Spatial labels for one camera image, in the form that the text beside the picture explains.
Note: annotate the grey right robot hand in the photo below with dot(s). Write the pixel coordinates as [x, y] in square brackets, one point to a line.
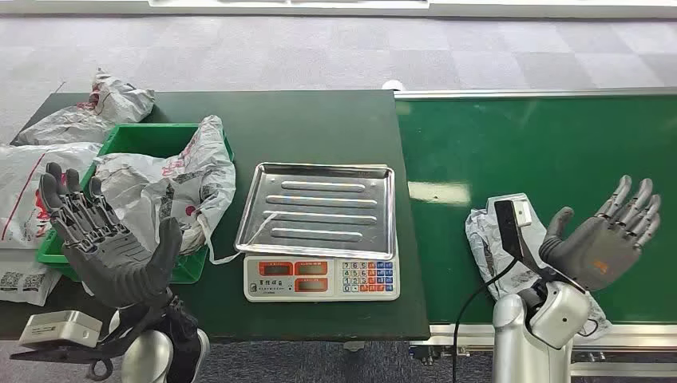
[597, 253]

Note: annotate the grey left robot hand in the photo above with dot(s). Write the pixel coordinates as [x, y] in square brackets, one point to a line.
[114, 264]

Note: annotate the plain grey plastic package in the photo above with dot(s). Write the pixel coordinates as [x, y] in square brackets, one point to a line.
[492, 248]

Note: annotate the large white printed package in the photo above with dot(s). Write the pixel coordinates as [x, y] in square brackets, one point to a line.
[143, 190]

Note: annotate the white package with QR codes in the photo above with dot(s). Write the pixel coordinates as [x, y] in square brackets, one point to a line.
[26, 285]

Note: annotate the green conveyor belt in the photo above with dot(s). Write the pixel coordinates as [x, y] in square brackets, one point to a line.
[555, 148]

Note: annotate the white package with red print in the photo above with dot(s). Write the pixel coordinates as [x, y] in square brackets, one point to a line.
[21, 174]

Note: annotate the crumpled grey-white package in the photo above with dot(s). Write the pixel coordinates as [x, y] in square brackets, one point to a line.
[116, 105]

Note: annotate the white round conveyor knob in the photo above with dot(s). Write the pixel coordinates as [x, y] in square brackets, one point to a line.
[394, 85]

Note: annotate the green plastic bin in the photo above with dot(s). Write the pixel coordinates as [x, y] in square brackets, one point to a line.
[143, 140]

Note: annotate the white electronic scale body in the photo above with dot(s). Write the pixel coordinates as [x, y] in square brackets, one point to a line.
[317, 288]

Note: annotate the steel scale tray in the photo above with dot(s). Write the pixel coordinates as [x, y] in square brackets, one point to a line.
[317, 217]

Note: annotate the dark green table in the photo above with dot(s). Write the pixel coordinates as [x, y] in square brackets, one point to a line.
[317, 127]

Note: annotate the grey table foot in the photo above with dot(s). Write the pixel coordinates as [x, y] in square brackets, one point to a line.
[354, 346]

